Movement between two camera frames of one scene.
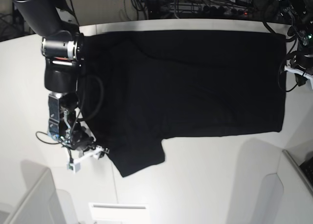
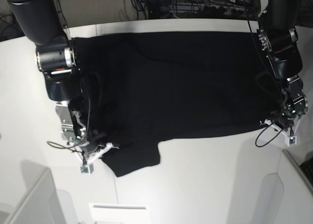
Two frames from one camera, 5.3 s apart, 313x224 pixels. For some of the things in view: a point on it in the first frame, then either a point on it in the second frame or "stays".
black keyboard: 307,167 stays
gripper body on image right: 302,60 → 289,119
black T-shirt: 141,88 stays
